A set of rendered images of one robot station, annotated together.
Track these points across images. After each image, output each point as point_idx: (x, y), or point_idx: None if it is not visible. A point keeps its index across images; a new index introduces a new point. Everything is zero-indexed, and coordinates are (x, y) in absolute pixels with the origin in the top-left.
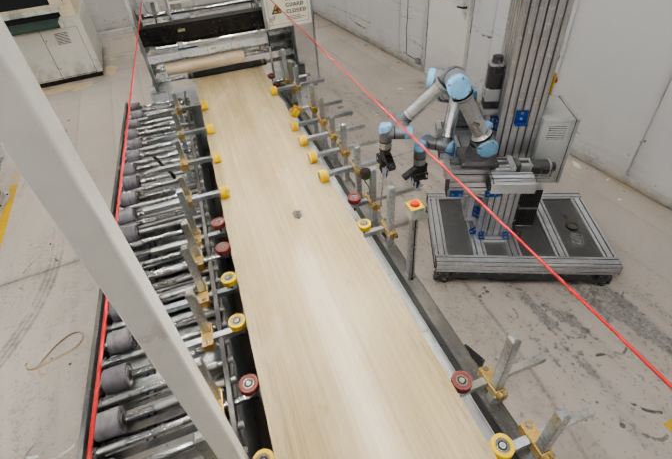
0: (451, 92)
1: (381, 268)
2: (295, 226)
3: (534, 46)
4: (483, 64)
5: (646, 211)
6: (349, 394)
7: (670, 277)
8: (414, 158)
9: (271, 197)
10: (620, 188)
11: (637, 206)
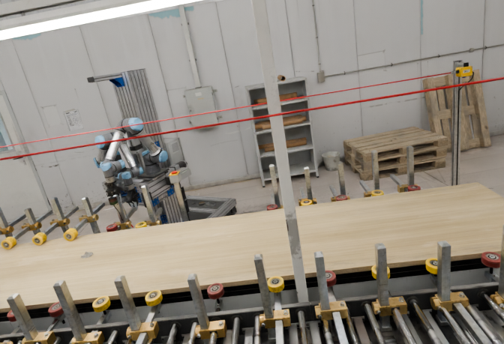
0: (135, 127)
1: (184, 222)
2: (98, 257)
3: (145, 106)
4: (61, 184)
5: (211, 190)
6: (255, 242)
7: (246, 198)
8: (127, 185)
9: (43, 270)
10: (193, 191)
11: (207, 191)
